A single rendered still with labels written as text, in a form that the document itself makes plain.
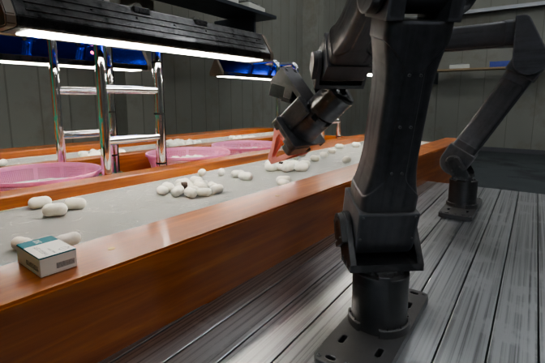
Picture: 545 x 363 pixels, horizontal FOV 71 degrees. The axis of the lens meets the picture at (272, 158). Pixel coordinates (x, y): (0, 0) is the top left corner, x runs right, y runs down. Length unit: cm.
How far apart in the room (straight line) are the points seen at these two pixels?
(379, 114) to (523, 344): 30
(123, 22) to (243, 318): 55
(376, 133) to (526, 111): 763
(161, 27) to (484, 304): 72
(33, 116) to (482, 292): 286
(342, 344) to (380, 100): 26
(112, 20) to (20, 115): 231
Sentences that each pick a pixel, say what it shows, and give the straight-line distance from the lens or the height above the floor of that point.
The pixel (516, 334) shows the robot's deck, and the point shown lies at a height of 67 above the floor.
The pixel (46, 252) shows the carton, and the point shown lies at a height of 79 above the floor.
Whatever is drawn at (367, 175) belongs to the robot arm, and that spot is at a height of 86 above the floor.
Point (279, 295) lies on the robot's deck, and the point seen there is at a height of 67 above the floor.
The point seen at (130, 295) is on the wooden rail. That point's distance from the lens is 46.
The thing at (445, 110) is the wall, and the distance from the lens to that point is 813.
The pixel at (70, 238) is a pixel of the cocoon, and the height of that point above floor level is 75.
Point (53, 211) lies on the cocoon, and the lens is 74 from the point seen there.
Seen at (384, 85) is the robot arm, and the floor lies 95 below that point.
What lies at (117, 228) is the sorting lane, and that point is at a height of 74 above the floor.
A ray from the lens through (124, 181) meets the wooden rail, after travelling 91.
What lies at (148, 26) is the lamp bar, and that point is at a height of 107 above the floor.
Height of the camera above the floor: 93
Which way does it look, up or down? 9 degrees down
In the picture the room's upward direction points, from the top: straight up
